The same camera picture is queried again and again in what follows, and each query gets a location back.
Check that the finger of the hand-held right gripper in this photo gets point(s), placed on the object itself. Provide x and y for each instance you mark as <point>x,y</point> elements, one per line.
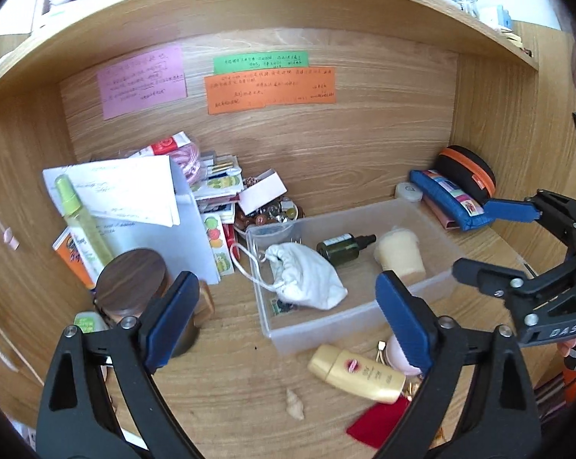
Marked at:
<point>484,275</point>
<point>508,210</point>

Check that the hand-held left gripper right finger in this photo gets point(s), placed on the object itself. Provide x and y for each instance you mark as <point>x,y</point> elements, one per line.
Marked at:
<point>405,322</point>

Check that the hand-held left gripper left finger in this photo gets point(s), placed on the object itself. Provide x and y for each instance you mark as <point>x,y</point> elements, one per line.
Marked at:
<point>173,318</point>

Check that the wooden desktop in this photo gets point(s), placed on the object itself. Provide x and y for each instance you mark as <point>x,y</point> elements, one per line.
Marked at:
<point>230,349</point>

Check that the person's right hand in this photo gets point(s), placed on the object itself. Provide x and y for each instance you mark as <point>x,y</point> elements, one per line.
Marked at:
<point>567,348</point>

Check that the pink round compact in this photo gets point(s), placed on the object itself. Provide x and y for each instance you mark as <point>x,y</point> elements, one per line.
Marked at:
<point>395,356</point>

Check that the small wooden block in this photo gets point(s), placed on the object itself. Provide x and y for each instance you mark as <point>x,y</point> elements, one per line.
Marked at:
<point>205,301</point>

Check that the clear plastic storage box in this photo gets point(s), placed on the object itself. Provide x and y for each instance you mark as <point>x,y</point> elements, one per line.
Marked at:
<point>364,291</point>

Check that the blue zip pouch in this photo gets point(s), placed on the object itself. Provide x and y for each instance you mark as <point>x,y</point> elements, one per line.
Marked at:
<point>453,198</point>

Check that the black orange zip case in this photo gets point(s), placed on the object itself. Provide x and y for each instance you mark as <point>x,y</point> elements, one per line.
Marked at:
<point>469,167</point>

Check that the jar with dark wooden lid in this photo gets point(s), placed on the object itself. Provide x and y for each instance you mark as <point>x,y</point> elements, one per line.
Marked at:
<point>130,279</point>

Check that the cream plastic cup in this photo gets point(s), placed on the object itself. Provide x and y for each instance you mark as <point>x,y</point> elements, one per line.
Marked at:
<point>400,256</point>

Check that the pink wallet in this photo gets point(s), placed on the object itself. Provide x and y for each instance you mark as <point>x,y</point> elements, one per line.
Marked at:
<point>441,217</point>

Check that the gold lotion bottle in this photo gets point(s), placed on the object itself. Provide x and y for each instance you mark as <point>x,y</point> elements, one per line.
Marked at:
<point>359,373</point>

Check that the striped cloth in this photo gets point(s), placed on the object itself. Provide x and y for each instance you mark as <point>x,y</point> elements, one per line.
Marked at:
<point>553,399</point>

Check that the fruit sticker sheet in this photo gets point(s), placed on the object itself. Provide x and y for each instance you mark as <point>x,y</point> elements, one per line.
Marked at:
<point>216,244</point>

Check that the dark green dropper bottle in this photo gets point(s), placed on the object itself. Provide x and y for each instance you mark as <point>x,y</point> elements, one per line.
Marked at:
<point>340,247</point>

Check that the small red box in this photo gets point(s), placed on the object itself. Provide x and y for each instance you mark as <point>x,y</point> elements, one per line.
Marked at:
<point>229,235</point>

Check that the white round jar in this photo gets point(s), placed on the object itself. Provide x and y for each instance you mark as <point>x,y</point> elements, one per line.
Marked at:
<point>409,192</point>

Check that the red velvet pouch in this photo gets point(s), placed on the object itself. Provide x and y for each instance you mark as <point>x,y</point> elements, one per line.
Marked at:
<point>378,423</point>

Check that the small green packet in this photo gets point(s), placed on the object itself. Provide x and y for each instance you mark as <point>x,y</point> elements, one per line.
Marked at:
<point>280,306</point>

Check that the orange white box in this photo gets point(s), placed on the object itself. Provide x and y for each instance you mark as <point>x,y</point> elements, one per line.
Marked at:
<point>75,260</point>

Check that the white paper folder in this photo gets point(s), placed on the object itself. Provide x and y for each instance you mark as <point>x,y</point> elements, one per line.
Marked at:
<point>139,201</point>

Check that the light green spray bottle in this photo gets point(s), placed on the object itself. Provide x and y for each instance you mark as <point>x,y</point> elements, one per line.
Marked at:
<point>79,220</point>

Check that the beige seashell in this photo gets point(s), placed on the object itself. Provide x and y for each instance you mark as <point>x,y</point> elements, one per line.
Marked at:
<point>295,405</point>

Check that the fruit print pouch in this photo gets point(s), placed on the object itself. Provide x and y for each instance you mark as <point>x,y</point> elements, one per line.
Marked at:
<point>221,184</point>

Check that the pile of beads and trinkets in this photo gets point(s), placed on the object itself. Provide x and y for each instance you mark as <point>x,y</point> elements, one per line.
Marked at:
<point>273,215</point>

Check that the white card box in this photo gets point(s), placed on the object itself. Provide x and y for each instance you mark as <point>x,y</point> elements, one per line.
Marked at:
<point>264,191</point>

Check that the cotton swab packet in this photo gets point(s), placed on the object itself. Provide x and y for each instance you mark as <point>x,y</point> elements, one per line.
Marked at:
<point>223,166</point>

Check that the red white packet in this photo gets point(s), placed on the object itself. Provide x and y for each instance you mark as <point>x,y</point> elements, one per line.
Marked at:
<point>166,144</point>

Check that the white blue box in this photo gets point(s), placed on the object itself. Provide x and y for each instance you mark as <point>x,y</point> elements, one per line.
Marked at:
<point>497,16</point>

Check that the pink paper note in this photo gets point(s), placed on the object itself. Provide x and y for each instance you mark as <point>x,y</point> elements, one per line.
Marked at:
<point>142,81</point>

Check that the orange paper note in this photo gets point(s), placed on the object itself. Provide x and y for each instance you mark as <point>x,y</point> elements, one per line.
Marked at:
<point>268,91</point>

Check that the green paper note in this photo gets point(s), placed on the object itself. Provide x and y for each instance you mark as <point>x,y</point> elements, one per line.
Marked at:
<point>261,62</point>

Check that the brown stick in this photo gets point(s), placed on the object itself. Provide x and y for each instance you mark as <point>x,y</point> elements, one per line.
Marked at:
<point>46,2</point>

